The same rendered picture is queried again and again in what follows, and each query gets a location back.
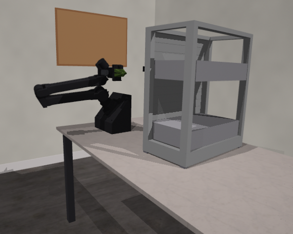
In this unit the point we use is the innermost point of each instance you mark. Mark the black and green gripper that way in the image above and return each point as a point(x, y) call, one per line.
point(116, 72)

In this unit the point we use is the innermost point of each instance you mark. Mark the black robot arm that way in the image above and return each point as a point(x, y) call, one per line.
point(98, 93)

